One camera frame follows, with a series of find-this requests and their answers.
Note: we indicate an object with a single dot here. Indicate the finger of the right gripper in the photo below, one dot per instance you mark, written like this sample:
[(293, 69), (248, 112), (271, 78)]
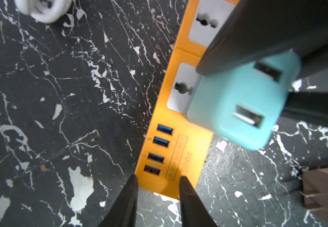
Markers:
[(257, 29), (311, 107)]

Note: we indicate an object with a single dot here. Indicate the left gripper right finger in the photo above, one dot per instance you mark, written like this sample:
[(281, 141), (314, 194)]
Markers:
[(193, 212)]

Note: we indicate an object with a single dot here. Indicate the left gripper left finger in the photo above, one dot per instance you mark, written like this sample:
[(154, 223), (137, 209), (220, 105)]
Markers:
[(123, 211)]

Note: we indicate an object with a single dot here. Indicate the orange power strip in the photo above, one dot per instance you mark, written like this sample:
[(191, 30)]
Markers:
[(174, 147)]

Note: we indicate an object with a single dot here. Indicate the pink plug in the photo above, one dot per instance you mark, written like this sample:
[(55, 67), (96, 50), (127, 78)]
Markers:
[(315, 192)]

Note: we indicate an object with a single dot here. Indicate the teal plug adapter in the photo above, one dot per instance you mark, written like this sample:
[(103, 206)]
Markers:
[(244, 103)]

